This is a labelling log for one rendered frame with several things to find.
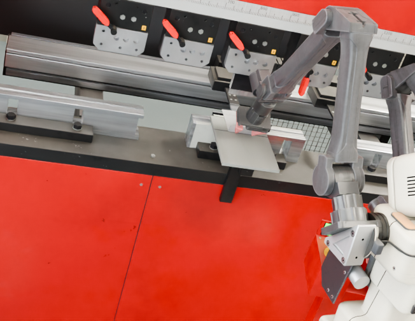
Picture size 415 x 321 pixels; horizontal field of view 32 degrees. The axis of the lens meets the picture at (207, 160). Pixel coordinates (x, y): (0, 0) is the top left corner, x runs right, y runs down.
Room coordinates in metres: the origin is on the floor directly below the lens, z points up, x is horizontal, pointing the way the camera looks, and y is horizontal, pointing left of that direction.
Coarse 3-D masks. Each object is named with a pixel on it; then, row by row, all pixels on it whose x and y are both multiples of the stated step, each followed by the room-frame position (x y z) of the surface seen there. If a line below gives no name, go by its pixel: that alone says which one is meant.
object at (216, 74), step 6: (210, 66) 2.35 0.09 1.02; (216, 66) 2.34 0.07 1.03; (210, 72) 2.33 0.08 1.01; (216, 72) 2.30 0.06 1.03; (222, 72) 2.31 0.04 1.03; (228, 72) 2.32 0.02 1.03; (210, 78) 2.31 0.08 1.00; (216, 78) 2.27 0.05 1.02; (222, 78) 2.27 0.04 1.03; (228, 78) 2.28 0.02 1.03; (216, 84) 2.26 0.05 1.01; (222, 84) 2.26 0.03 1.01; (228, 84) 2.27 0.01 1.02; (222, 90) 2.26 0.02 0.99; (228, 90) 2.25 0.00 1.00; (228, 96) 2.21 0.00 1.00; (234, 96) 2.22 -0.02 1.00; (234, 102) 2.18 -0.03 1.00; (234, 108) 2.14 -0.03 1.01
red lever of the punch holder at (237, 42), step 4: (232, 32) 1.99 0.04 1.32; (232, 36) 1.98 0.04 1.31; (236, 36) 1.99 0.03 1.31; (232, 40) 1.99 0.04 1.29; (236, 40) 1.99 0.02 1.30; (240, 40) 2.01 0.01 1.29; (236, 44) 1.99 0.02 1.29; (240, 44) 1.99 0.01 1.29; (240, 48) 1.99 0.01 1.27; (244, 48) 2.01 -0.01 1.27; (244, 52) 2.00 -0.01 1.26; (248, 52) 2.01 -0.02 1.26; (244, 56) 2.00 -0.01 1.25; (248, 56) 2.00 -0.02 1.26
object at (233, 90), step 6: (234, 78) 2.07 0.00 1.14; (240, 78) 2.08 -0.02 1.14; (246, 78) 2.08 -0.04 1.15; (234, 84) 2.07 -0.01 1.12; (240, 84) 2.08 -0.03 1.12; (246, 84) 2.09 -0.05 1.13; (234, 90) 2.09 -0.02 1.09; (240, 90) 2.09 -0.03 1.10; (246, 90) 2.09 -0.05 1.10; (252, 96) 2.10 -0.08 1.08
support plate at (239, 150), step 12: (216, 120) 2.03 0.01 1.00; (216, 132) 1.96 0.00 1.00; (228, 132) 1.98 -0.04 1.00; (216, 144) 1.90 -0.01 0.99; (228, 144) 1.91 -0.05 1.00; (240, 144) 1.93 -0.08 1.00; (252, 144) 1.96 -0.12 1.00; (264, 144) 1.98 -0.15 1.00; (228, 156) 1.85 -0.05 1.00; (240, 156) 1.87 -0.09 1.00; (252, 156) 1.89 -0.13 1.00; (264, 156) 1.91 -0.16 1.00; (252, 168) 1.83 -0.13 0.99; (264, 168) 1.84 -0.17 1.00; (276, 168) 1.86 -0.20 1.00
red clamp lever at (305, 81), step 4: (308, 72) 2.06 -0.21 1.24; (312, 72) 2.06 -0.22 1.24; (304, 76) 2.08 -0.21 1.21; (308, 76) 2.07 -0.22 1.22; (304, 80) 2.07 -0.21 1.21; (308, 80) 2.07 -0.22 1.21; (300, 84) 2.08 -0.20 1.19; (304, 84) 2.06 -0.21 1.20; (300, 88) 2.07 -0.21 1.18; (304, 88) 2.06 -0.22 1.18; (300, 92) 2.06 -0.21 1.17; (304, 92) 2.07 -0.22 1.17
